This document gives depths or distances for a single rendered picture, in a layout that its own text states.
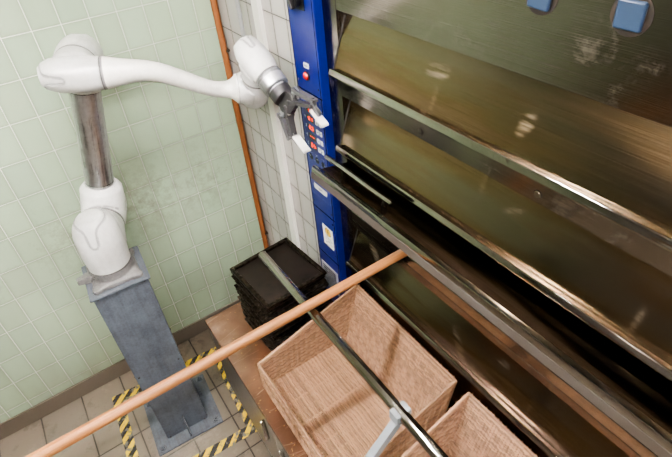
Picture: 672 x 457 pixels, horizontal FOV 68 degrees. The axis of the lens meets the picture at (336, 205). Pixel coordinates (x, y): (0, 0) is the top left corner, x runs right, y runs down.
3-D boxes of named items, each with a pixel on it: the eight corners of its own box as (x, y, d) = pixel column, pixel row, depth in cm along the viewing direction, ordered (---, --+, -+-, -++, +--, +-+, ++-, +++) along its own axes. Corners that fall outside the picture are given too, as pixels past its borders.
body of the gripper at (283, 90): (291, 77, 163) (307, 99, 161) (281, 95, 169) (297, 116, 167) (273, 82, 158) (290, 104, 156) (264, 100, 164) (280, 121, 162)
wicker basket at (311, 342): (360, 325, 216) (357, 280, 199) (455, 425, 178) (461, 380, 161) (260, 386, 196) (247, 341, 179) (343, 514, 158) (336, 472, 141)
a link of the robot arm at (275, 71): (273, 82, 171) (283, 95, 170) (252, 88, 165) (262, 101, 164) (283, 63, 164) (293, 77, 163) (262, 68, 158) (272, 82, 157)
